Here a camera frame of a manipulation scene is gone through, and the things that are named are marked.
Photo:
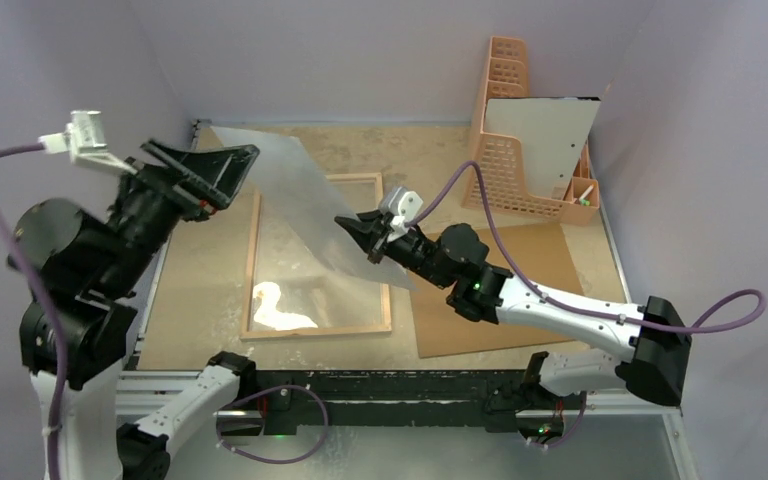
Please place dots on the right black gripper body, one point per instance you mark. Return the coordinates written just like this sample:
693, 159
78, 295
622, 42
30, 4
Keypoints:
384, 237

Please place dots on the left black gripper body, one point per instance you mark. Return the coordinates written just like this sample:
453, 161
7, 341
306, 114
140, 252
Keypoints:
154, 206

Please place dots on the printed photo of driver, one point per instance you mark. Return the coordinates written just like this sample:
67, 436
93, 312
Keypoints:
295, 185

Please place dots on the white wooden picture frame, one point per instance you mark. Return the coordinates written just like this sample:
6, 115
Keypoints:
289, 293

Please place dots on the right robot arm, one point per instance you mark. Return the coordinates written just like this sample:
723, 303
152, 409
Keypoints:
638, 347

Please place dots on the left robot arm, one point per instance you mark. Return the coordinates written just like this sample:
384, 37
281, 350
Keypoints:
74, 333

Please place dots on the orange plastic file organizer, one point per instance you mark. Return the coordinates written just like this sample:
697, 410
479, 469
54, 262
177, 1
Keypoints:
505, 75

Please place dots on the white marker pen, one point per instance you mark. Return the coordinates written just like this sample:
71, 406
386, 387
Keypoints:
583, 199

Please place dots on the white board sheet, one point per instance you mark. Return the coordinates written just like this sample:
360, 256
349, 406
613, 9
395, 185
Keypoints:
552, 133

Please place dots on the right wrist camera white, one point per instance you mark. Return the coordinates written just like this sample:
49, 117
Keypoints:
404, 205

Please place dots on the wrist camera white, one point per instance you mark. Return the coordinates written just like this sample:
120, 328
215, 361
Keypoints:
404, 205
84, 141

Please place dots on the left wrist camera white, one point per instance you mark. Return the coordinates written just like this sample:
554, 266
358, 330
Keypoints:
84, 141

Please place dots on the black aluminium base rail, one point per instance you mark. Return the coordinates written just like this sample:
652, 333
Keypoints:
498, 401

